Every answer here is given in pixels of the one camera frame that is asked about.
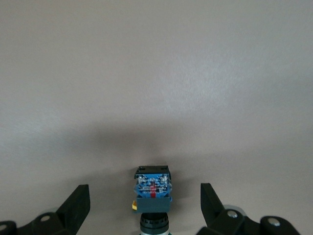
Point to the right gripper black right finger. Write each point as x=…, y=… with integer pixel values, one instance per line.
x=212, y=210

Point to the green push button switch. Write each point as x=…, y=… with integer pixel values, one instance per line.
x=151, y=203

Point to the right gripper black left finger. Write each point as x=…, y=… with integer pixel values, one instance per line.
x=73, y=208

